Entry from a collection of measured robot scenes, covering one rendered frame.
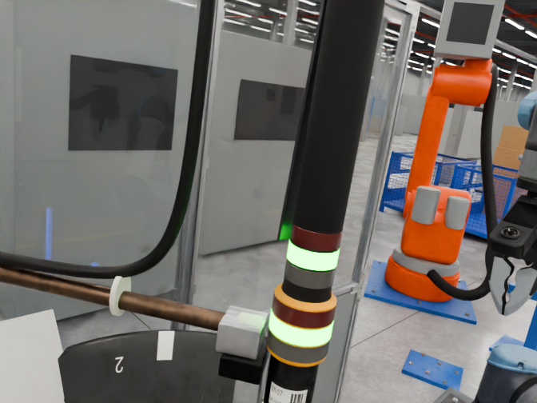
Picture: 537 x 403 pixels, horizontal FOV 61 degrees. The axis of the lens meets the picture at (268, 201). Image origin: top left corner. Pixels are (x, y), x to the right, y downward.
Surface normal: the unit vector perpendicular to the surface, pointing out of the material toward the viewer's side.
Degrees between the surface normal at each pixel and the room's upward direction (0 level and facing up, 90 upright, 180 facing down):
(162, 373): 42
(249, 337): 90
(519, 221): 29
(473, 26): 90
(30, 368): 50
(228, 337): 90
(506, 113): 90
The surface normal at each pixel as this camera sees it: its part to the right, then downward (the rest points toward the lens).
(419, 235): -0.30, 0.20
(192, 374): 0.11, -0.58
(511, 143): -0.70, 0.08
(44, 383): 0.62, -0.41
